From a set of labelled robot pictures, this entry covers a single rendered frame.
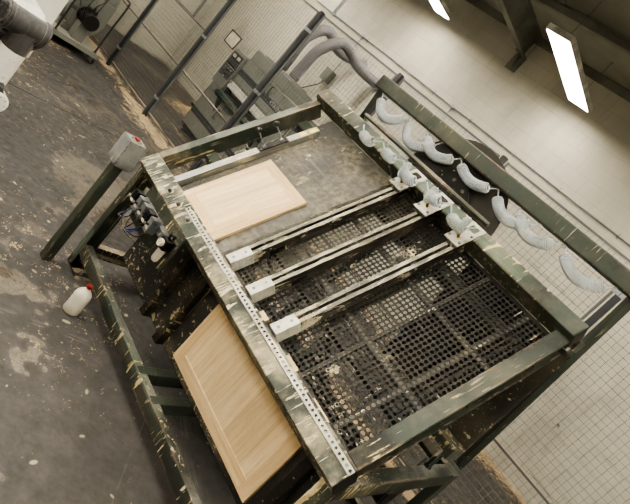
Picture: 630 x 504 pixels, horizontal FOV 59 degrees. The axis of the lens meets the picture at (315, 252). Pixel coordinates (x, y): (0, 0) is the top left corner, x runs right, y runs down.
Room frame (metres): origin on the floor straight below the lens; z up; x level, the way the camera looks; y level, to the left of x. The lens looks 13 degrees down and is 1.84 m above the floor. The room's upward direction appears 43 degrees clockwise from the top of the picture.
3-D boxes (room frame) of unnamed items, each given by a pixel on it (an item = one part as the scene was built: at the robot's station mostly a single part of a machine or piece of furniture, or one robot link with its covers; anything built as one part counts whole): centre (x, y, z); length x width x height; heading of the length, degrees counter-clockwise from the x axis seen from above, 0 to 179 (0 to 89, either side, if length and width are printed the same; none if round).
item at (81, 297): (2.80, 0.79, 0.10); 0.10 x 0.10 x 0.20
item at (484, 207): (3.48, -0.34, 1.85); 0.80 x 0.06 x 0.80; 54
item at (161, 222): (2.81, 0.77, 0.69); 0.50 x 0.14 x 0.24; 54
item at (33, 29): (1.80, 1.23, 1.30); 0.12 x 0.09 x 0.14; 147
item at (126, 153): (3.02, 1.17, 0.84); 0.12 x 0.12 x 0.18; 54
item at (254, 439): (2.51, -0.18, 0.52); 0.90 x 0.02 x 0.55; 54
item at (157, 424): (3.09, -0.17, 0.41); 2.20 x 1.38 x 0.83; 54
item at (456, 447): (2.81, -0.90, 1.38); 0.70 x 0.15 x 0.85; 54
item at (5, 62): (1.82, 1.23, 1.12); 0.13 x 0.12 x 0.22; 57
